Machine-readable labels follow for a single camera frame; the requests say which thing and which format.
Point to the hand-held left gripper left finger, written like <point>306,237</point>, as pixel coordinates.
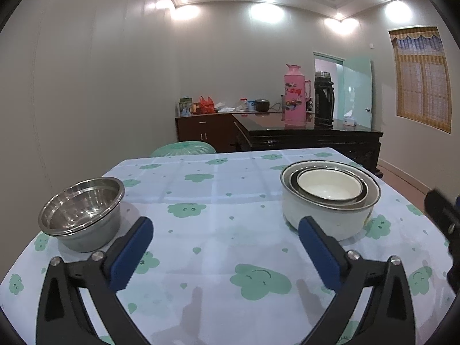
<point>131,255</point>

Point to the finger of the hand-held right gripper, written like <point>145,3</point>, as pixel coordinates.
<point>442,214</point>
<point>455,266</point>

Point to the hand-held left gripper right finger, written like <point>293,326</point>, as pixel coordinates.
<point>320,258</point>

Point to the small steel bowl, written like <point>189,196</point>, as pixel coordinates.
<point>90,243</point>

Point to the large white enamel bowl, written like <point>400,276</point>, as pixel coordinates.
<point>346,222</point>

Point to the large steel bowl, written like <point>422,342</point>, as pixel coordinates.
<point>82,205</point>

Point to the small white enamel bowl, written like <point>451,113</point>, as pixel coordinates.
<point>327,187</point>

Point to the cloud print tablecloth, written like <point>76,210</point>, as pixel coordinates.
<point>222,215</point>

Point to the green mesh food cover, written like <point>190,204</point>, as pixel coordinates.
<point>183,149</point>

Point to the dark wooden table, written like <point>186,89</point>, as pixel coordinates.
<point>309,138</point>

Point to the white tissue box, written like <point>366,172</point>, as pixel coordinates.
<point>349,122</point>

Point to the window with yellow curtain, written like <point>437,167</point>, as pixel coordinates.
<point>420,79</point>

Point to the brown wooden cabinet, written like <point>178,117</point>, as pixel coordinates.
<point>205,133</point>

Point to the frosted glass door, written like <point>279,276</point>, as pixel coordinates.
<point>357,93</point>

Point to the green lid jar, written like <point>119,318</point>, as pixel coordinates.
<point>185,107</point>

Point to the black thermos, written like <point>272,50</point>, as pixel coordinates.
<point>323,100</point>

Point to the pink thermos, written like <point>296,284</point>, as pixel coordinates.
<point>295,97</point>

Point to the black round cooker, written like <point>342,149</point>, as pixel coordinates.
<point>262,105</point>

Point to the orange plastic bag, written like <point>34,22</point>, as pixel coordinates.
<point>206,105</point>

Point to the white and blue can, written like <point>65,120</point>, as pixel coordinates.
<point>251,105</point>

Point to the red lid white jar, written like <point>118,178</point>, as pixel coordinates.
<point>243,104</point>

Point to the white plastic bag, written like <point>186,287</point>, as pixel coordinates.
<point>224,107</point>

